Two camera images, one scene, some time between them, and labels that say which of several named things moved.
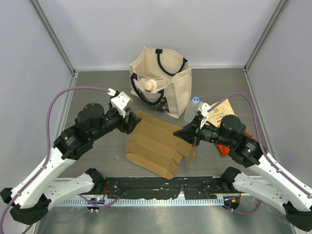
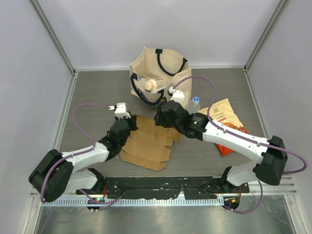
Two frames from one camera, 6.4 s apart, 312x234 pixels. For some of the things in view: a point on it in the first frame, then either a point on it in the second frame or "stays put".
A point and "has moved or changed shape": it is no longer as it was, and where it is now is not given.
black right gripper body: [207, 132] to [162, 120]
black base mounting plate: [190, 187] stays put
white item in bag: [143, 79] stays put
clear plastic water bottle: [192, 107] stays put
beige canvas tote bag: [163, 78] stays put
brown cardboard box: [153, 144] has moved or changed shape
